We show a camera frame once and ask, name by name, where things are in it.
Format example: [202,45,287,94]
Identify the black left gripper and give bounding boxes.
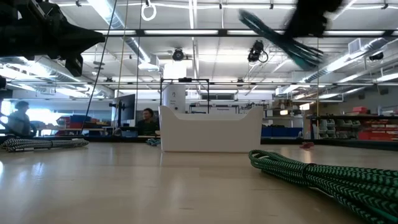
[0,0,106,78]

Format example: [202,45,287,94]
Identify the green black braided USB-C cable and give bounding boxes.
[248,149,398,224]
[238,8,325,72]

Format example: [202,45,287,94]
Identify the black computer monitor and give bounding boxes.
[108,93,137,127]

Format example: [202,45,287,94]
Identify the person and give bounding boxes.
[6,100,37,139]
[136,107,160,137]

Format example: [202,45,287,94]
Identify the white round pillar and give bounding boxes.
[162,63,187,114]

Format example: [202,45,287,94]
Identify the blue storage bins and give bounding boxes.
[261,124,303,139]

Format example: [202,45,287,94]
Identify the shelf with red bins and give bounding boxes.
[306,106,398,142]

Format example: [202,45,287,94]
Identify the white plastic bin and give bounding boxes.
[158,105,264,154]

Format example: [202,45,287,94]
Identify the black hanging cable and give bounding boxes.
[80,0,118,136]

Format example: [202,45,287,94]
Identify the black camera with cable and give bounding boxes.
[247,39,269,64]

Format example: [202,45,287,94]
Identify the white hanging ring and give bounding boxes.
[141,0,157,22]

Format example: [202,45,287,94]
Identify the white black braided USB-C cable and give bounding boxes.
[0,138,90,153]

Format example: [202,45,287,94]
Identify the black overhead camera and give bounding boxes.
[172,47,185,62]

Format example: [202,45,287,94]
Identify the black metal rig frame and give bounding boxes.
[159,77,211,114]

